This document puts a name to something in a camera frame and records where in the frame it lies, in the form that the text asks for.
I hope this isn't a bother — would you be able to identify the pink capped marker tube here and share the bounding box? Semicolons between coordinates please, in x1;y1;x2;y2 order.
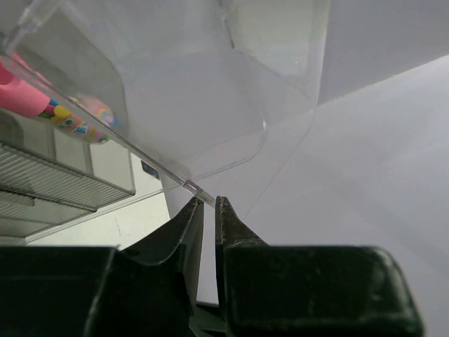
1;56;109;144

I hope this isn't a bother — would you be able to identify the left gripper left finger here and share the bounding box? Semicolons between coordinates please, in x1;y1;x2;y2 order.
1;198;204;336

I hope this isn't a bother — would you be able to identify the clear acrylic drawer organizer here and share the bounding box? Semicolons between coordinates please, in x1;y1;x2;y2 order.
1;1;331;217

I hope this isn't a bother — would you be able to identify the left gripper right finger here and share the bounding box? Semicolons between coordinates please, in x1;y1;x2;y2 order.
215;197;423;336

